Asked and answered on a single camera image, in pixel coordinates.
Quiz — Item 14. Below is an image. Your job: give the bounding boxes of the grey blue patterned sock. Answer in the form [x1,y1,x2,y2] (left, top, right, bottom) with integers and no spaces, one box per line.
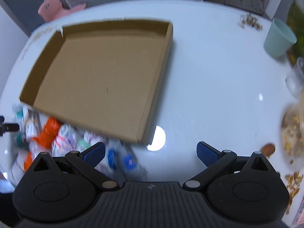
[107,139,140,174]

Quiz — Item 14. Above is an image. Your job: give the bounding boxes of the long orange plastic bundle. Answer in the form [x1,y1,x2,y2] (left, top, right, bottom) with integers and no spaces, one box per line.
[32,117,62,149]

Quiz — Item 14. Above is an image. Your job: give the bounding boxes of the white cloth beige tie bundle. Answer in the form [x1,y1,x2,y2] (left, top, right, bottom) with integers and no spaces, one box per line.
[12,104,41,150]

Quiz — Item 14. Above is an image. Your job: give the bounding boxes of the brown cardboard tray box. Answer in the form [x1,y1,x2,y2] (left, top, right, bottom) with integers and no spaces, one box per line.
[20,20,173,144]

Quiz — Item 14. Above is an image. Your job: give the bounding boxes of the white green striped sock bundle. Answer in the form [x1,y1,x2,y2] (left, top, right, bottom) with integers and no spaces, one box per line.
[51,124,78,157]

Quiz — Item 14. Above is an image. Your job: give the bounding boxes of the small orange plastic bundle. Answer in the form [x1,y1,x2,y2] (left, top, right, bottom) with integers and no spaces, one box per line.
[24,152,32,171]

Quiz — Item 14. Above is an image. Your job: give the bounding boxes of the clear snack container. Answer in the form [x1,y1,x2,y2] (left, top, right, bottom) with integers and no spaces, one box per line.
[281,104,303,158]

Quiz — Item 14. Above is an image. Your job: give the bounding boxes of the clear plastic cup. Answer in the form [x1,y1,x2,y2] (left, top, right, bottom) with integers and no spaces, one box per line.
[285,57,303,98]

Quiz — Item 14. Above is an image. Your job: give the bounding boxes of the mint green plastic cup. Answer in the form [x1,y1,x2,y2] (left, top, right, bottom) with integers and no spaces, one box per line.
[263,18,297,59]

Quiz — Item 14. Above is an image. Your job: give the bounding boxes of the scattered seed shells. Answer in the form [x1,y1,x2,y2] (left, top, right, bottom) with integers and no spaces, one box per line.
[237,13,263,31]

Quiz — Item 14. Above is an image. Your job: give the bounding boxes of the pink plastic stool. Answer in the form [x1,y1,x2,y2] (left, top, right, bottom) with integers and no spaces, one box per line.
[38,0,86,22]

